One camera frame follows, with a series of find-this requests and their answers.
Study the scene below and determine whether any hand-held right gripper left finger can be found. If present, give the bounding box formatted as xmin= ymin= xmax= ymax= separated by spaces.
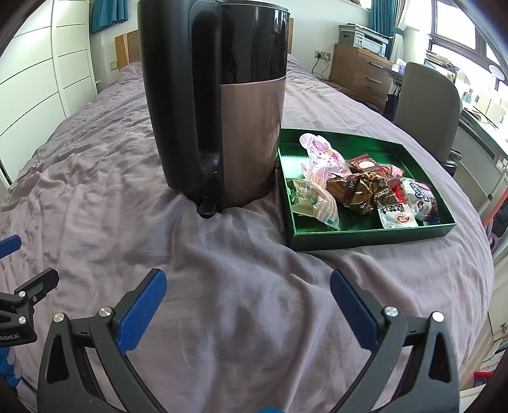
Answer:
xmin=37 ymin=269 xmax=167 ymax=413

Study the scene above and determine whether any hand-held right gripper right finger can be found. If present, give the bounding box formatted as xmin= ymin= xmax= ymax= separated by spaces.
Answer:
xmin=329 ymin=269 xmax=461 ymax=413

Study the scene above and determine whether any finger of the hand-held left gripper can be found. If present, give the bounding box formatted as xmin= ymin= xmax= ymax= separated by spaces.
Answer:
xmin=0 ymin=267 xmax=60 ymax=318
xmin=0 ymin=234 xmax=22 ymax=259

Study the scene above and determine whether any green cardboard box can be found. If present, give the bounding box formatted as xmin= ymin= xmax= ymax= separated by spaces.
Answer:
xmin=277 ymin=128 xmax=457 ymax=252

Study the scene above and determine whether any pink striped candy packet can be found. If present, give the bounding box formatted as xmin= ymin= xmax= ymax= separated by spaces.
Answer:
xmin=291 ymin=179 xmax=341 ymax=231

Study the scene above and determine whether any brown snack packet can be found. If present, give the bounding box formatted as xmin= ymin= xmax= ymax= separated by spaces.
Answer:
xmin=325 ymin=172 xmax=398 ymax=215

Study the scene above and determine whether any olive green small packet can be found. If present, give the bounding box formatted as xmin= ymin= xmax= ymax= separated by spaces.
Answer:
xmin=286 ymin=178 xmax=318 ymax=207

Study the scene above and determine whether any white blue snack packet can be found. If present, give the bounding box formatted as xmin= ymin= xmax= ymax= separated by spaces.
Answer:
xmin=399 ymin=177 xmax=439 ymax=223

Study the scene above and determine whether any small red snack packet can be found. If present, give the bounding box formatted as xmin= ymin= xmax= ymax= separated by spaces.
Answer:
xmin=387 ymin=165 xmax=405 ymax=191

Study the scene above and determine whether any dark red noodle snack packet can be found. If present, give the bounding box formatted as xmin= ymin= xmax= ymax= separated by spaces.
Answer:
xmin=345 ymin=154 xmax=391 ymax=175

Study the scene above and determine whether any pink cartoon shaped packet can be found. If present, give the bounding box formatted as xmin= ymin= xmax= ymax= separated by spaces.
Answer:
xmin=298 ymin=133 xmax=354 ymax=185

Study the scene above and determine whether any person's left hand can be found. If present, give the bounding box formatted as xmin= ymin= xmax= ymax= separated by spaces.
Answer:
xmin=0 ymin=345 xmax=20 ymax=388

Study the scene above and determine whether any white wardrobe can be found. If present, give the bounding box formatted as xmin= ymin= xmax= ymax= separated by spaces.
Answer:
xmin=0 ymin=0 xmax=100 ymax=187

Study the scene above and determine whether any black and copper kettle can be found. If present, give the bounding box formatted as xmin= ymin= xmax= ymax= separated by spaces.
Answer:
xmin=137 ymin=0 xmax=292 ymax=219

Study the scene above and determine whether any white desk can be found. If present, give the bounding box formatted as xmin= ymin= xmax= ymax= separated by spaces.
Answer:
xmin=452 ymin=79 xmax=508 ymax=199

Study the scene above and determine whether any grey chair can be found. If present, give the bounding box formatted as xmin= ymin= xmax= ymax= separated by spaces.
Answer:
xmin=393 ymin=61 xmax=463 ymax=159

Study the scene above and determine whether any wooden dresser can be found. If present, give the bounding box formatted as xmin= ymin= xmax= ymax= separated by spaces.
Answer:
xmin=329 ymin=44 xmax=393 ymax=108

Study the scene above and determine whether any teal curtain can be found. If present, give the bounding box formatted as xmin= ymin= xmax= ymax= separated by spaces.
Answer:
xmin=90 ymin=0 xmax=128 ymax=34
xmin=367 ymin=0 xmax=409 ymax=30

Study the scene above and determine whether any white printer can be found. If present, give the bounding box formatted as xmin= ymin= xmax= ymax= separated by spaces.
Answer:
xmin=338 ymin=24 xmax=393 ymax=56

